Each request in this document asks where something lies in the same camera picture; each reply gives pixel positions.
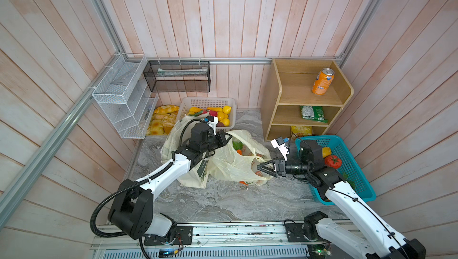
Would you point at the orange soda can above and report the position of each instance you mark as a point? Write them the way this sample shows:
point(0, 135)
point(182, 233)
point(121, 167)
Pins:
point(323, 81)

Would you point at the red toy dragon fruit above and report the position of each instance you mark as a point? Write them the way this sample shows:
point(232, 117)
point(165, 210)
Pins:
point(206, 113)

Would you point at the white wire mesh shelf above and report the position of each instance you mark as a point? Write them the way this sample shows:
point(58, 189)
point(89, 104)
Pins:
point(123, 94)

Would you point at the red toy tomato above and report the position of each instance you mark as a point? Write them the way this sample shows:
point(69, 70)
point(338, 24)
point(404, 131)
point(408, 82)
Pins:
point(333, 161)

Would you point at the green snack packet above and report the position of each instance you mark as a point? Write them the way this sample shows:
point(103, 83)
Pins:
point(313, 113)

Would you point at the yellow chips packet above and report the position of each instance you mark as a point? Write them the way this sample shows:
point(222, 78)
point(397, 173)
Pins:
point(301, 131)

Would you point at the cream canvas tote bag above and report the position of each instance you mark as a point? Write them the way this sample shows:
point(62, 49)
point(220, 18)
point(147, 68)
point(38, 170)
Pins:
point(181, 151)

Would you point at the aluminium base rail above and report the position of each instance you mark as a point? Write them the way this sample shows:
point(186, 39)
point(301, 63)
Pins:
point(239, 240)

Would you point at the teal plastic basket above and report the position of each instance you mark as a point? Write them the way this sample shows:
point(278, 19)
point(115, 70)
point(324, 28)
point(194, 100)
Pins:
point(349, 168)

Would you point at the yellow toy lemon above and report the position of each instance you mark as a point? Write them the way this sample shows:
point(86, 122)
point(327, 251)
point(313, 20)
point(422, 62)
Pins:
point(227, 109)

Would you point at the yellow plastic grocery bag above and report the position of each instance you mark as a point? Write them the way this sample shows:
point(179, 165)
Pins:
point(227, 165)

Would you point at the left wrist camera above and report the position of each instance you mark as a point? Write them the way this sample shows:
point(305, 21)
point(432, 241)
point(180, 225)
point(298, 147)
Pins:
point(212, 122)

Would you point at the toy carrot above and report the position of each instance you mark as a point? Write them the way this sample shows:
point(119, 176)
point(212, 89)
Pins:
point(240, 148)

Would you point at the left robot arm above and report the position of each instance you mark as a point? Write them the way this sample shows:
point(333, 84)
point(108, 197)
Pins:
point(132, 204)

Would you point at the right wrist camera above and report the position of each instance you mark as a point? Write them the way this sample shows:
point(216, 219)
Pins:
point(282, 144)

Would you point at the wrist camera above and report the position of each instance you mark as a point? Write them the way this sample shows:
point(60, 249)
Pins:
point(212, 122)
point(282, 144)

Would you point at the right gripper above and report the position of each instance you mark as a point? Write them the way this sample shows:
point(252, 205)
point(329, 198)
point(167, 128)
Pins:
point(279, 167)

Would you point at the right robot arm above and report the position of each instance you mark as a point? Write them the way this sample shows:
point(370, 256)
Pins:
point(379, 241)

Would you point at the wooden shelf unit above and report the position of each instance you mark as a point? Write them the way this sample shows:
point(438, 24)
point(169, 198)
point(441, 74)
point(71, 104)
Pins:
point(289, 87)

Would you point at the yellow toy pepper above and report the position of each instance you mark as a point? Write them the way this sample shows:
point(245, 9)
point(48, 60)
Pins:
point(326, 152)

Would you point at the yellow bread tray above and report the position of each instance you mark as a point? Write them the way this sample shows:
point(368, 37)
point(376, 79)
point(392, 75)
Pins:
point(162, 120)

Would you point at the yellow toy fruit left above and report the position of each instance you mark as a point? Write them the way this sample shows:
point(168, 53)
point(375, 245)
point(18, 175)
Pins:
point(195, 110)

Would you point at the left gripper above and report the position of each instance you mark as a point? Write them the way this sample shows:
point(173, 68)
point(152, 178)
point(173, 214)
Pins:
point(222, 141)

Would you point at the black wire mesh basket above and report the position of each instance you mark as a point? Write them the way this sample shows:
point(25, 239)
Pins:
point(178, 76)

